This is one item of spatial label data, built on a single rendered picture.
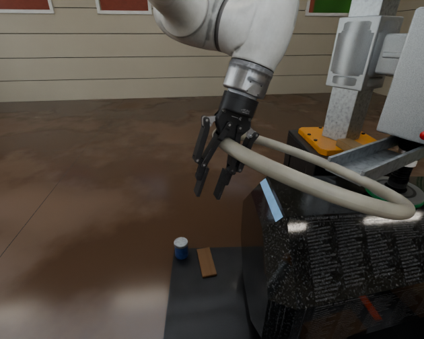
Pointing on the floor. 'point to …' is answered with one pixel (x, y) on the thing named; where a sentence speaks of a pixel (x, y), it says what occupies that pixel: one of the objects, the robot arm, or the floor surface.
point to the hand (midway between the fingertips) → (210, 183)
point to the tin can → (181, 248)
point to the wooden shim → (206, 262)
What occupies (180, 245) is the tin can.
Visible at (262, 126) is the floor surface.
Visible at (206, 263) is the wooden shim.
